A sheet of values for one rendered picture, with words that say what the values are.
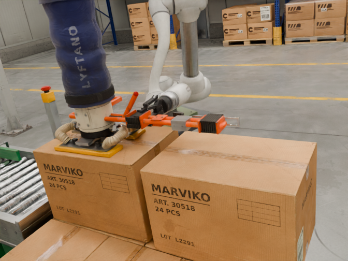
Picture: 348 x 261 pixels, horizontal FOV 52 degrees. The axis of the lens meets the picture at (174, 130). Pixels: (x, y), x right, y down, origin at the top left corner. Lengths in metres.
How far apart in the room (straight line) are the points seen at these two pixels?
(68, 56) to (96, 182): 0.56
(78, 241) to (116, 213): 0.25
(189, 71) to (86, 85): 0.88
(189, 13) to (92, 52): 0.70
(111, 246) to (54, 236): 0.32
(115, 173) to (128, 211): 0.19
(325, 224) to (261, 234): 1.36
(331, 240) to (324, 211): 0.30
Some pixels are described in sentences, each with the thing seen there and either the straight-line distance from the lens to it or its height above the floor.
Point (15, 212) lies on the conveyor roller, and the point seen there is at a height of 0.53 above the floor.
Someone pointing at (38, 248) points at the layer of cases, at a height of 0.54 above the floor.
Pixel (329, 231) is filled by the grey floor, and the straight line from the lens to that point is 2.61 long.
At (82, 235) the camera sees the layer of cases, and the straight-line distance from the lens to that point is 1.86.
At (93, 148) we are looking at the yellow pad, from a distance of 1.64.
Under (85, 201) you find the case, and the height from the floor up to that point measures 0.71.
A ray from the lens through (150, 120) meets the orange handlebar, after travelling 1.51.
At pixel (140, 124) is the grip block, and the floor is 1.08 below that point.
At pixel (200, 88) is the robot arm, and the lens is 2.34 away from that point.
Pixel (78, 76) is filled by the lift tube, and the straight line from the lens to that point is 1.59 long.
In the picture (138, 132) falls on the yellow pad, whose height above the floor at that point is 0.97.
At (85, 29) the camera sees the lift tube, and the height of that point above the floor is 1.48.
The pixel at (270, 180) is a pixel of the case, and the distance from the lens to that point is 1.28.
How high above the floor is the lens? 1.61
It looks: 22 degrees down
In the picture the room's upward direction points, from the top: 8 degrees counter-clockwise
